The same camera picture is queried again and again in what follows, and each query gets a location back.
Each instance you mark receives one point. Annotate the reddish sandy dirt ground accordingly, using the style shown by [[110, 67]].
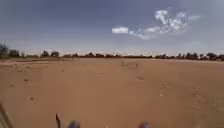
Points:
[[110, 93]]

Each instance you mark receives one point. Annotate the robot's own part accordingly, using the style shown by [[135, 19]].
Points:
[[144, 125], [73, 125]]

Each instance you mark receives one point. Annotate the row of trees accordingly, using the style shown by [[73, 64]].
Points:
[[190, 56]]

